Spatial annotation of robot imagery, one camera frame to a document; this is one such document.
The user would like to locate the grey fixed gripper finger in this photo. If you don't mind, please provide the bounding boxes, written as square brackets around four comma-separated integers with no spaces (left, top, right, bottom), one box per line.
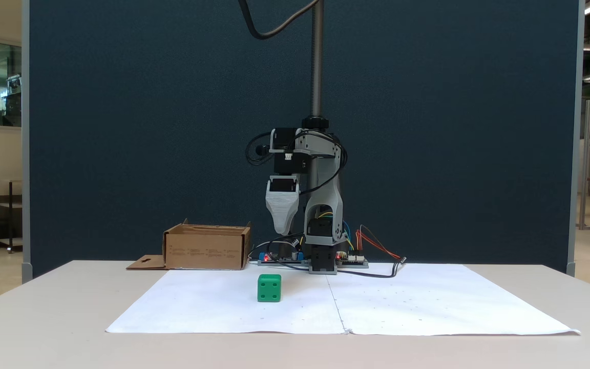
[268,207,299,237]

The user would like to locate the white paper sheet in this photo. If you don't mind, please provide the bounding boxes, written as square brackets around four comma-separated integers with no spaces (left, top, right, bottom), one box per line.
[105,269,347,335]
[327,263,581,337]

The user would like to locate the grey circuit board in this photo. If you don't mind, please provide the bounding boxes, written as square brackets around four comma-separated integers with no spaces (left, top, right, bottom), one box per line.
[336,253,370,269]

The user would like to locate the black camera cable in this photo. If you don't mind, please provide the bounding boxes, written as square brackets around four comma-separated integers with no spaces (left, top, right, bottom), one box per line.
[237,0,322,41]

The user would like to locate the brown cardboard box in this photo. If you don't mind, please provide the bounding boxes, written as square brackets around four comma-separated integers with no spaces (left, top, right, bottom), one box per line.
[125,218,252,271]

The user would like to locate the orange red wire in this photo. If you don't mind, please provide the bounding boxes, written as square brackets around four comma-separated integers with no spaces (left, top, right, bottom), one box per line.
[355,228,403,260]

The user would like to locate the black base cable bundle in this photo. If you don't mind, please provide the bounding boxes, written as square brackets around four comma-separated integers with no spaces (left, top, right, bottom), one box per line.
[248,235,307,270]

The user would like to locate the blue circuit board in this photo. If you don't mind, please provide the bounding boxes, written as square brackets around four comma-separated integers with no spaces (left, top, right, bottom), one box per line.
[257,250,307,267]

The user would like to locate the black camera stand with pole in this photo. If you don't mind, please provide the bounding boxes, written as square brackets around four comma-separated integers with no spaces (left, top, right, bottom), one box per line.
[256,0,345,247]

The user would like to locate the black cable with white connector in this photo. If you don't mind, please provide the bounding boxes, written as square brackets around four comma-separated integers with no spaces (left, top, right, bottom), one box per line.
[337,256,408,279]

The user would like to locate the dark blue partition panel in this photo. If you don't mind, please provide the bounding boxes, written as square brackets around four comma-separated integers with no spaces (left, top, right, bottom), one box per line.
[22,0,585,284]

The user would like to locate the black gripper motor cable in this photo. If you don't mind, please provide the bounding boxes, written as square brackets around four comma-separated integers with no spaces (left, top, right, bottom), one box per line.
[245,131,276,167]

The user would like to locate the framed wall window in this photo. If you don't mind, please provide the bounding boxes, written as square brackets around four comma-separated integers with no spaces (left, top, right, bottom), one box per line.
[0,34,23,133]

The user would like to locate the green dice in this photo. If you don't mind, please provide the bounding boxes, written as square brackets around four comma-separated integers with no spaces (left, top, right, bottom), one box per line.
[257,273,283,303]

